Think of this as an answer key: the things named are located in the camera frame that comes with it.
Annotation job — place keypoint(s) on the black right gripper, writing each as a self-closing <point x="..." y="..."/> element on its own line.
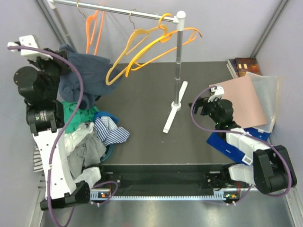
<point x="202" y="102"/>

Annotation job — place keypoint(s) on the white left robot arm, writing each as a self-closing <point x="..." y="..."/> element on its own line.
<point x="38" y="84"/>

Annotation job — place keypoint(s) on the blue laundry basin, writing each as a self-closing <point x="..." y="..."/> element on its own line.
<point x="109" y="150"/>

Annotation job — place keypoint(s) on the grey slotted cable duct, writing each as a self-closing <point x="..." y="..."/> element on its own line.
<point x="102" y="196"/>

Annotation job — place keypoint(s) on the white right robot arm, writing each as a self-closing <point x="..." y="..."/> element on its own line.
<point x="256" y="162"/>

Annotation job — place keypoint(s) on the silver white clothes rack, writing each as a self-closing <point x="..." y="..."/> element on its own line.
<point x="180" y="88"/>

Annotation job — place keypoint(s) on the navy blue tank top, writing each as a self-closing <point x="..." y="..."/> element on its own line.
<point x="93" y="70"/>

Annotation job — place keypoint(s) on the green garment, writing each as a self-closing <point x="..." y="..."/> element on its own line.
<point x="81" y="116"/>

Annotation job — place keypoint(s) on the blue clipboard folder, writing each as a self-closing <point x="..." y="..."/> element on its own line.
<point x="239" y="147"/>

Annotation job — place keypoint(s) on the grey white garment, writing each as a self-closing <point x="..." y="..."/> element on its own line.
<point x="83" y="148"/>

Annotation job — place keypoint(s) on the brown book stack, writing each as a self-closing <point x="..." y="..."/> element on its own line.
<point x="239" y="66"/>

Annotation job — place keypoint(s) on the black white striped shirt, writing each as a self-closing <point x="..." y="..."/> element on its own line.
<point x="38" y="165"/>

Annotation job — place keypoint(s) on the translucent plastic folder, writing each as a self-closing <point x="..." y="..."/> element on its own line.
<point x="267" y="89"/>

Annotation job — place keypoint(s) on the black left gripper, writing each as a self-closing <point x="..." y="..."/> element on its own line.
<point x="63" y="66"/>

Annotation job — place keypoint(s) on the pink folder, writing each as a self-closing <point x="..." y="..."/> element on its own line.
<point x="248" y="111"/>

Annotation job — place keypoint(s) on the tan yellow velvet hanger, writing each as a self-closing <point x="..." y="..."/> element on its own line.
<point x="129" y="48"/>

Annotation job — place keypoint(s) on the yellow orange plastic hanger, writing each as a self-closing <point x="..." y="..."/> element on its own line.
<point x="166" y="36"/>

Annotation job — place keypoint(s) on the blue white striped shirt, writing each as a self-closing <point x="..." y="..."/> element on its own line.
<point x="108" y="132"/>

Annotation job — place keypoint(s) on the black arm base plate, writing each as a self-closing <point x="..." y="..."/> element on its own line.
<point x="203" y="176"/>

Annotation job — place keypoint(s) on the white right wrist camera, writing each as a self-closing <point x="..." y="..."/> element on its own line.
<point x="217" y="93"/>

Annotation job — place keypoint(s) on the orange velvet hanger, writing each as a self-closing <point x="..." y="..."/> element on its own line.
<point x="91" y="27"/>

